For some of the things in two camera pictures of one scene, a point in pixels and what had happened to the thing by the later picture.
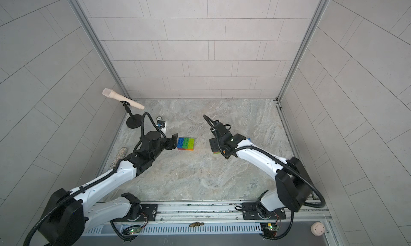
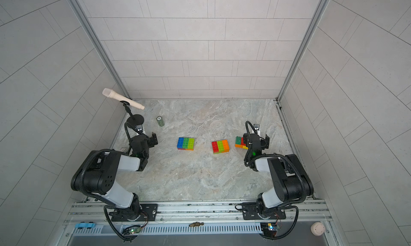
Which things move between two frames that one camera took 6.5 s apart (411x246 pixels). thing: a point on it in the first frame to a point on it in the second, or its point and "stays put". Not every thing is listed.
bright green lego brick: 185,143 stays put
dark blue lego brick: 180,143 stays put
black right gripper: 212,143 to 247,139
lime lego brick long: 191,143 stays put
